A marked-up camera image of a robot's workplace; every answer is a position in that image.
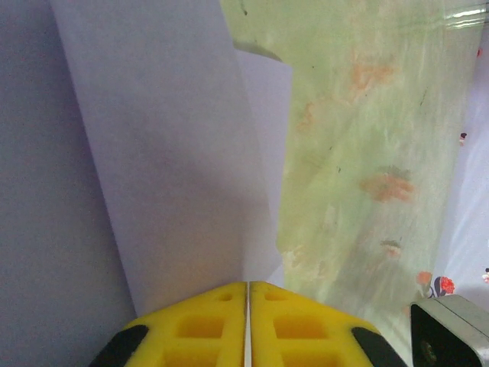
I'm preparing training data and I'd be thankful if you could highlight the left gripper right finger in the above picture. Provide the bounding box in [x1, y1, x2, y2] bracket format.
[248, 281, 408, 367]

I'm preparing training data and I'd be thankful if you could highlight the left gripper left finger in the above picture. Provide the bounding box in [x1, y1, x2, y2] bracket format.
[88, 281, 250, 367]

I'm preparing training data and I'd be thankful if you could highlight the lavender white paper sheet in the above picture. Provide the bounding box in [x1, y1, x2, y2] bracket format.
[0, 0, 294, 367]

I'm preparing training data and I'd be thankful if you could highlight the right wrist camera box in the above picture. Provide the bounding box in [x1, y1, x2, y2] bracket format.
[410, 294, 489, 367]

